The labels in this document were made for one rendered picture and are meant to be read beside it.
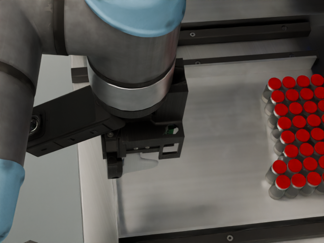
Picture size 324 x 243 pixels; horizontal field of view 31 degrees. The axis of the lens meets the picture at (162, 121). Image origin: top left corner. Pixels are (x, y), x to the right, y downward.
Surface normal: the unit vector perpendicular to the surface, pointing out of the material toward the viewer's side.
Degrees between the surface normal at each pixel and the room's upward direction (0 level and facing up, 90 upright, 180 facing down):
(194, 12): 0
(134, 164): 93
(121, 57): 91
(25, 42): 55
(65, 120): 33
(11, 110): 49
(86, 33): 66
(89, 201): 0
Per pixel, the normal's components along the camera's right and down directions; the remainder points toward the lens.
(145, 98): 0.32, 0.85
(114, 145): 0.13, 0.21
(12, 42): 0.69, -0.30
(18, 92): 0.89, -0.18
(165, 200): 0.07, -0.45
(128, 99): -0.05, 0.89
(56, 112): -0.48, -0.36
